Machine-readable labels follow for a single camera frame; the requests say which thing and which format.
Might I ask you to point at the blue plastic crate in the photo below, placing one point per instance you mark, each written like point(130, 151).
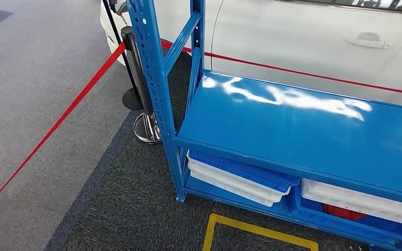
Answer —
point(325, 221)
point(249, 173)

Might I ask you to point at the red item in crate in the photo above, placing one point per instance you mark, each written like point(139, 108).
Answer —
point(343, 212)

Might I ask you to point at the blue metal shelf rack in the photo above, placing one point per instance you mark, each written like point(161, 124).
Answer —
point(291, 138)

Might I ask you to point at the white car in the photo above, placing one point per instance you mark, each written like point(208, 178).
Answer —
point(291, 34)

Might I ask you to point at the chrome stanchion base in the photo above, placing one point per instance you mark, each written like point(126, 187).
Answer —
point(147, 128)

